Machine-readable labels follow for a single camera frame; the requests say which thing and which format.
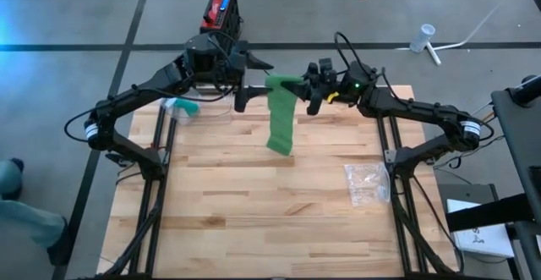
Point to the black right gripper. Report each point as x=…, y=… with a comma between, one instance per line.
x=323, y=81

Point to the black crate with red lid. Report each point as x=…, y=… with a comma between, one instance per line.
x=220, y=5

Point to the white box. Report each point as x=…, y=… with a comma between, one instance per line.
x=477, y=237

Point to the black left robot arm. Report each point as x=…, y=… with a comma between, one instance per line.
x=139, y=94

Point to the clear plastic cup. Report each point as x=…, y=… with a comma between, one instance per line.
x=422, y=36

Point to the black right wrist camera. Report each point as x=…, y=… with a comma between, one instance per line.
x=357, y=83

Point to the black aluminium table frame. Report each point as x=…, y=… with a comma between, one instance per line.
x=406, y=229

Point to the white tube stand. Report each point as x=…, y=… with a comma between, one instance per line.
x=433, y=56

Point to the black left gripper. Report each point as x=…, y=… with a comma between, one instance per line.
x=238, y=68

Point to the grey desk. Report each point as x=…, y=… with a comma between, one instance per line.
x=515, y=123

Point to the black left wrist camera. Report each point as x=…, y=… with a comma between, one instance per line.
x=203, y=60

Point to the teal elastic bandage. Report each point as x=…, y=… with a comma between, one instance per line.
x=188, y=107

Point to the person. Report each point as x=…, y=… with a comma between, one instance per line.
x=34, y=225

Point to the light green bandage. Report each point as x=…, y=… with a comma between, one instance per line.
x=281, y=119

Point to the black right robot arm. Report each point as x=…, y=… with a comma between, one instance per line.
x=422, y=111

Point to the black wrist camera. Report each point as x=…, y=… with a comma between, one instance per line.
x=357, y=83
x=203, y=60

